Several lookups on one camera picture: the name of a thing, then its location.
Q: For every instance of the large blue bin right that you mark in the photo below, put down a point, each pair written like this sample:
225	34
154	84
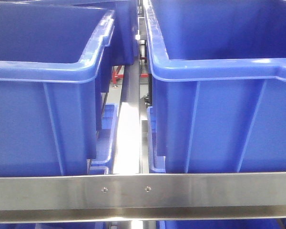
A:
219	85

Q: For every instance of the large blue bin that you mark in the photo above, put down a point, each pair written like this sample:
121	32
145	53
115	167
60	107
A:
219	85
50	67

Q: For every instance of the large blue bin left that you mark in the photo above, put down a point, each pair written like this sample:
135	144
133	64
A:
50	67

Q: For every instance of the steel shelf front rail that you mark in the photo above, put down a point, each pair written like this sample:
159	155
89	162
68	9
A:
142	197

